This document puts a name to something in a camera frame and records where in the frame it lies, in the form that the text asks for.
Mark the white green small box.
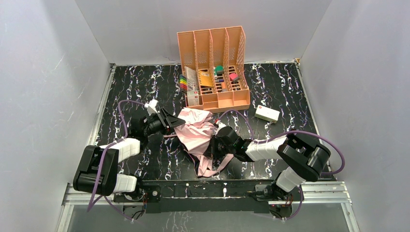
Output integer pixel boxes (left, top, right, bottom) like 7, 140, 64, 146
255, 105, 280, 123

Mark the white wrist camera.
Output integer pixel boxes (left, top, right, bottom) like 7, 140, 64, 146
214, 119, 226, 134
144, 99, 158, 116

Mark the orange plastic desk organizer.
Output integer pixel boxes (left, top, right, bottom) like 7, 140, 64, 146
177, 26, 250, 113

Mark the yellow spiral notebook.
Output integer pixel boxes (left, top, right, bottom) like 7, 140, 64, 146
198, 71, 214, 88

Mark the green white eraser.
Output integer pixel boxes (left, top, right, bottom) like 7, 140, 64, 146
214, 65, 224, 76

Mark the white red box in organizer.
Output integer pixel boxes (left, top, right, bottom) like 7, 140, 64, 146
186, 90, 200, 107

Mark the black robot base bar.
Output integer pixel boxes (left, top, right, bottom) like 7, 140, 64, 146
143, 180, 275, 213

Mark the pink grey eraser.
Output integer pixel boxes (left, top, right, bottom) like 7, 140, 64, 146
229, 73, 240, 82

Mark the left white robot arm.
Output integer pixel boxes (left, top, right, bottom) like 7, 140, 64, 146
73, 108, 186, 198

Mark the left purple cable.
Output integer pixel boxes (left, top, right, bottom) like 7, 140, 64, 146
86, 100, 148, 221

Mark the black pink folding umbrella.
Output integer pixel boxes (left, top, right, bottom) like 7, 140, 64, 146
175, 107, 234, 177

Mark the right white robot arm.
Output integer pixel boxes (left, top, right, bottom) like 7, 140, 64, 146
205, 126, 331, 193

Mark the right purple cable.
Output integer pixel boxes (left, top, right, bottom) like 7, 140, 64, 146
218, 109, 346, 221

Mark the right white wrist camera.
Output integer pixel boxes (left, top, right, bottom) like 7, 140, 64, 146
214, 119, 226, 134

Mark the purple cable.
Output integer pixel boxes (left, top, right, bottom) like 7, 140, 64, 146
86, 100, 148, 221
218, 109, 346, 221

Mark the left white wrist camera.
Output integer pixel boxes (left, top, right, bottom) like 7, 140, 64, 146
144, 99, 158, 116

